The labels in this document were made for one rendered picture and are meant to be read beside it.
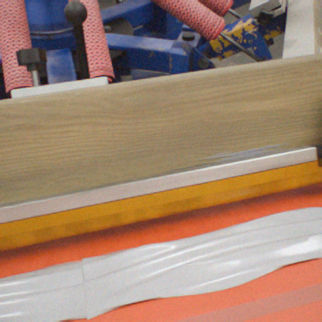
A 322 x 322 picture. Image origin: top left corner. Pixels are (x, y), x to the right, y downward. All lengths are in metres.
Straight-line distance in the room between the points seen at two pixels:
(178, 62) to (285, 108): 0.61
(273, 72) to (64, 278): 0.20
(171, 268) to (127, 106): 0.11
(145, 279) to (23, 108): 0.13
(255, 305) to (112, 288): 0.07
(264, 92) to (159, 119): 0.08
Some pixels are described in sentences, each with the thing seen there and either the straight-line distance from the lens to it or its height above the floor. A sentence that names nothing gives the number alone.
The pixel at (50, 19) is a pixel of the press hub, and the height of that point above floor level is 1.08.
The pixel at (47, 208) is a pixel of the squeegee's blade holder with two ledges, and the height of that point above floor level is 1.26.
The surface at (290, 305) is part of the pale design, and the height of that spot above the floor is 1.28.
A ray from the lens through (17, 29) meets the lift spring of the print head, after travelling 0.73.
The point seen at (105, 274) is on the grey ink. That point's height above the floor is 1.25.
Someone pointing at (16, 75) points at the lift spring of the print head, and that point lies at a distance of 0.69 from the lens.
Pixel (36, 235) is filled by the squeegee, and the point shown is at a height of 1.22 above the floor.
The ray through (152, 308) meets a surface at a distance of 0.20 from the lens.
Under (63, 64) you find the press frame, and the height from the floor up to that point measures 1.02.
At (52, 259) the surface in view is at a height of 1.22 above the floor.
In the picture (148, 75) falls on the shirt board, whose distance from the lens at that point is 1.05.
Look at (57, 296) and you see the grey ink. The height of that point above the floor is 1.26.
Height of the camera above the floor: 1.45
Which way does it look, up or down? 42 degrees down
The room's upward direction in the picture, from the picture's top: 1 degrees counter-clockwise
